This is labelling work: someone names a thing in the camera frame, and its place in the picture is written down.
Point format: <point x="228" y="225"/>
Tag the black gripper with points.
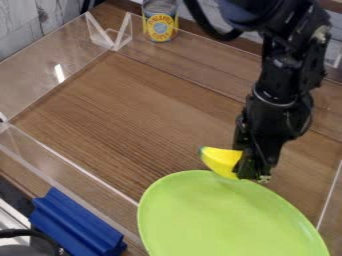
<point x="268" y="125"/>

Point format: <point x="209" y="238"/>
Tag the yellow toy banana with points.
<point x="221" y="160"/>

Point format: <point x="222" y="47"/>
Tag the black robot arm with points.
<point x="296" y="30"/>

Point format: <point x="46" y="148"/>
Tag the green plate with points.
<point x="197" y="214"/>

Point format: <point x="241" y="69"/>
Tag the blue plastic block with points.
<point x="84" y="234"/>

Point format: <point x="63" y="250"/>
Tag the yellow labelled tin can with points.
<point x="161" y="19"/>

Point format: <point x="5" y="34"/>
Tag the clear acrylic corner bracket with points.
<point x="110" y="38"/>

